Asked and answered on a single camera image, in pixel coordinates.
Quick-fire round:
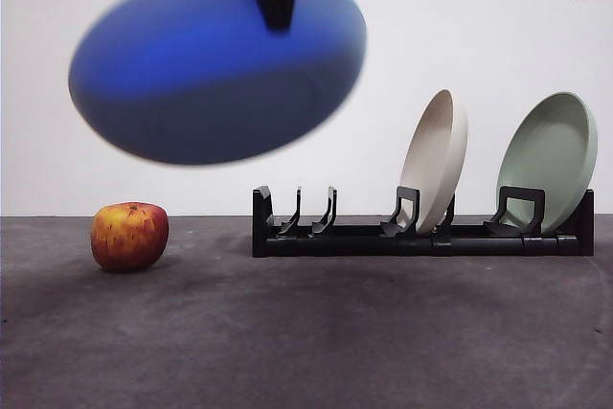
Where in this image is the blue plate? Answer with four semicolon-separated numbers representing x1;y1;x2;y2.
67;0;369;167

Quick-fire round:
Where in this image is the red yellow apple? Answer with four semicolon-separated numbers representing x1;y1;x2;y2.
90;201;170;273

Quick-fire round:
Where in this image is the beige plate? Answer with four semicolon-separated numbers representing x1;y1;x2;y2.
398;88;469;235

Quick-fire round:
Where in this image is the black plate rack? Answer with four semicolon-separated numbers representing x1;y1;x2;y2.
252;185;596;259

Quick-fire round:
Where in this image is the green plate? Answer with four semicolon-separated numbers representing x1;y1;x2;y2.
495;91;600;236

